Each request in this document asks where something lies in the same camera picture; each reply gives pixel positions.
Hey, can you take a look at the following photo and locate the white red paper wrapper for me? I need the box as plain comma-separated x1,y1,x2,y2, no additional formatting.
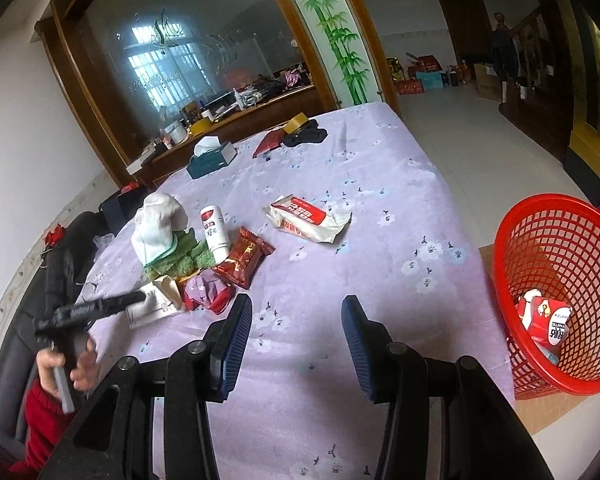
263,195,352,244

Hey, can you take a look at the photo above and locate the yellow tape roll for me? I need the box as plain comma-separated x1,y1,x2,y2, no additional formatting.
283,113,309,134

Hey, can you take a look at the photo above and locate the red plastic basket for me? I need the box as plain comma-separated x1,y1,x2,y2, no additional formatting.
493,194,600,400

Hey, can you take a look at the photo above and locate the purple wrapper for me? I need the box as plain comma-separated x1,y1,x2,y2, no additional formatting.
195,269,234,315

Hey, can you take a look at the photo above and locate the red white torn box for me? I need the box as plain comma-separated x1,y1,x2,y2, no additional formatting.
516,288,572,354

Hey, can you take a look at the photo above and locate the lilac floral tablecloth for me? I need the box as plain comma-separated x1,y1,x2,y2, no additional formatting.
74,100,516,480

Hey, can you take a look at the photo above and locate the green fuzzy towel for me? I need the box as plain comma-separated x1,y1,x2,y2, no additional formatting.
145,229,215,281

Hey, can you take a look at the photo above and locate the black sofa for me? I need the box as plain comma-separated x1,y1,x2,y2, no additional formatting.
0,211,109,462

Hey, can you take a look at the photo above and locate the white red tube bottle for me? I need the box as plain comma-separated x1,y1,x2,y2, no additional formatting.
200,206,232,264

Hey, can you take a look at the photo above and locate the dark blue bag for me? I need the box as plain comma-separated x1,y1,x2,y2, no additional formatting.
98,185,149,235

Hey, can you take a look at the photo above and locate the clear plastic bag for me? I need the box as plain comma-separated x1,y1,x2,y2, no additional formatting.
93,233,114,260

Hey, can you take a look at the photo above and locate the wooden counter ledge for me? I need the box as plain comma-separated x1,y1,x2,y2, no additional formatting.
132,86,334,186

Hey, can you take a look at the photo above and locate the person's left hand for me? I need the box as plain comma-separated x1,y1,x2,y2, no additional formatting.
35,337,102,401

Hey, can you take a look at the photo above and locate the teal tissue box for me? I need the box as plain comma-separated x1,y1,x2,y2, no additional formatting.
186,136,237,180

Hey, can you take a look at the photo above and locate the white knit cloth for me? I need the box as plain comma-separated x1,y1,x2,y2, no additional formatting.
131,192,188,266

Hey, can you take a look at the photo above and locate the orange medicine box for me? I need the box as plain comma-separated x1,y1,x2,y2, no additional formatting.
178,271,199,310

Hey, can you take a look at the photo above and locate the red flat packet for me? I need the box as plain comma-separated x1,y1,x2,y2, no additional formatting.
252,128,286,158

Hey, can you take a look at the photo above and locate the dark red snack packet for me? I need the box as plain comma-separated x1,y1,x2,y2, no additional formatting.
212,226,275,289

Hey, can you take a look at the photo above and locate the black pouch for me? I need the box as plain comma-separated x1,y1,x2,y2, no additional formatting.
282,119,328,148

